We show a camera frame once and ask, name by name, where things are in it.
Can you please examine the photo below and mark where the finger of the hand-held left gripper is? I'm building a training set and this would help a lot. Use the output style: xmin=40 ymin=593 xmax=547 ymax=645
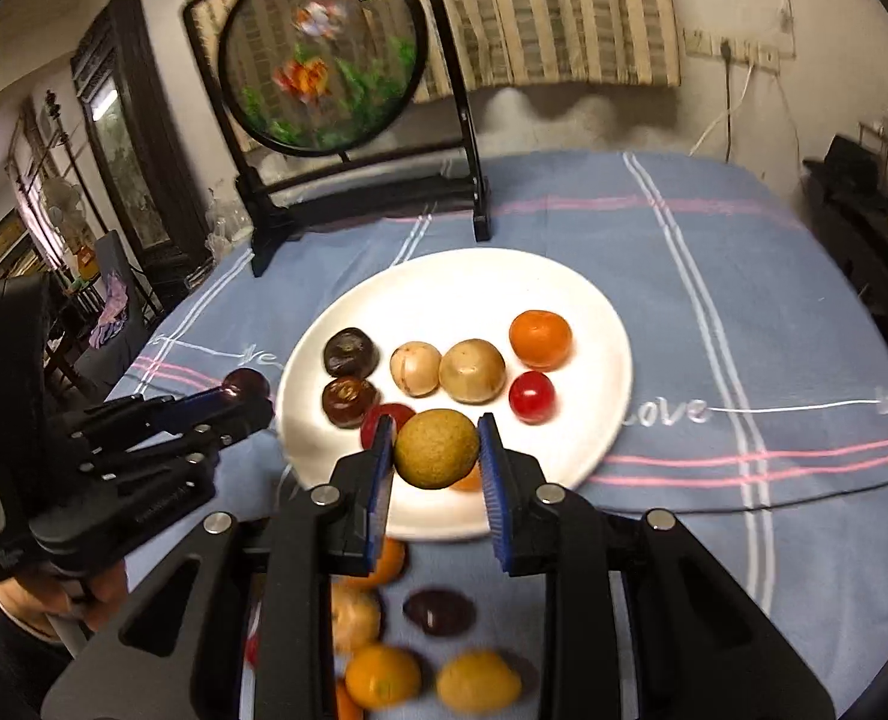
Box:
xmin=61 ymin=386 xmax=227 ymax=440
xmin=76 ymin=397 xmax=276 ymax=481

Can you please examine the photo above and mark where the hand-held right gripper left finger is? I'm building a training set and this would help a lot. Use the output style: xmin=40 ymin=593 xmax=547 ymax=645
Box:
xmin=43 ymin=416 xmax=396 ymax=720

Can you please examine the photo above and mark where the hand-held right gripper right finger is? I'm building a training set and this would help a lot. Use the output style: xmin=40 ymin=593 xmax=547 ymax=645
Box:
xmin=478 ymin=412 xmax=839 ymax=720

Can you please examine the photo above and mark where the red cherry tomato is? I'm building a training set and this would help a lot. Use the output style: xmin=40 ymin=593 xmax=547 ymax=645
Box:
xmin=360 ymin=403 xmax=416 ymax=451
xmin=508 ymin=370 xmax=556 ymax=422

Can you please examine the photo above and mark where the large mandarin orange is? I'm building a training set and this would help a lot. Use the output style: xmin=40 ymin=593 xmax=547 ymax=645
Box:
xmin=339 ymin=536 xmax=409 ymax=592

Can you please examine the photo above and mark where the brown water chestnut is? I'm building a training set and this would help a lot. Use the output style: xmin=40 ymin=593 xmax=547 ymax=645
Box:
xmin=321 ymin=376 xmax=380 ymax=430

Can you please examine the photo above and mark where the beige longan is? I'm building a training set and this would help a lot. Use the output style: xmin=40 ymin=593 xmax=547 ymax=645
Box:
xmin=389 ymin=342 xmax=443 ymax=397

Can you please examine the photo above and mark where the large round tan longan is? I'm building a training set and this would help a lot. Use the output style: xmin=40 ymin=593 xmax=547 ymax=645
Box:
xmin=439 ymin=339 xmax=507 ymax=404

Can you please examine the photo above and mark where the dark purple water chestnut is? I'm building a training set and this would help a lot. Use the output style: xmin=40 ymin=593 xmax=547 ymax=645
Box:
xmin=322 ymin=327 xmax=379 ymax=378

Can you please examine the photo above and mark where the small dark purple plum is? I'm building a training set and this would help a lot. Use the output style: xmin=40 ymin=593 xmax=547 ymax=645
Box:
xmin=403 ymin=589 xmax=477 ymax=638

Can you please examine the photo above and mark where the tan spotted sapodilla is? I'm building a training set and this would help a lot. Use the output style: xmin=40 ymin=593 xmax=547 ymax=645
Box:
xmin=330 ymin=586 xmax=383 ymax=653

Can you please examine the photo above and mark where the white oval plate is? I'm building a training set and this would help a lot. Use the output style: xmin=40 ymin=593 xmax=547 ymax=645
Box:
xmin=275 ymin=247 xmax=632 ymax=542

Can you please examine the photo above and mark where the person's left hand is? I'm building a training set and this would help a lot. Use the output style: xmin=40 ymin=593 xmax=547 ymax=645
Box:
xmin=0 ymin=561 xmax=130 ymax=646

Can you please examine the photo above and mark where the purple cloth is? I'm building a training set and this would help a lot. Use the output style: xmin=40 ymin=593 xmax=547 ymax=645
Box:
xmin=88 ymin=274 xmax=130 ymax=350

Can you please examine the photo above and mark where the white fan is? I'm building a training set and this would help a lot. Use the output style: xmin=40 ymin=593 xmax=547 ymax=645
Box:
xmin=39 ymin=176 xmax=85 ymax=230

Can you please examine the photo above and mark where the dark wooden cabinet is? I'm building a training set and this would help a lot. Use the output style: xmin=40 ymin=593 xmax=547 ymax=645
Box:
xmin=69 ymin=0 xmax=212 ymax=278

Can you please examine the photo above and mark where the blue striped tablecloth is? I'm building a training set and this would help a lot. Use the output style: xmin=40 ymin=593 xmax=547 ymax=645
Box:
xmin=0 ymin=150 xmax=888 ymax=720

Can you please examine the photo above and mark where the round embroidered screen on stand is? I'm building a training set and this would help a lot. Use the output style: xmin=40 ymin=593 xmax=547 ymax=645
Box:
xmin=181 ymin=0 xmax=494 ymax=278

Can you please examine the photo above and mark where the black computer desk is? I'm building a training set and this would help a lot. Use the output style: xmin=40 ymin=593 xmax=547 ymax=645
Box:
xmin=800 ymin=165 xmax=888 ymax=361

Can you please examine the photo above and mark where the striped beige curtain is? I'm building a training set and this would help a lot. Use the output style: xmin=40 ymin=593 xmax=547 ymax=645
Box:
xmin=174 ymin=0 xmax=681 ymax=102

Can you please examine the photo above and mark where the white cable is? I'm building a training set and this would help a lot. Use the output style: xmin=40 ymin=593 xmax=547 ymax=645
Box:
xmin=688 ymin=60 xmax=752 ymax=162

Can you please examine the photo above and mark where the white wall power strip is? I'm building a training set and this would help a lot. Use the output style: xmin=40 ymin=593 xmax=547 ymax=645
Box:
xmin=682 ymin=26 xmax=781 ymax=76

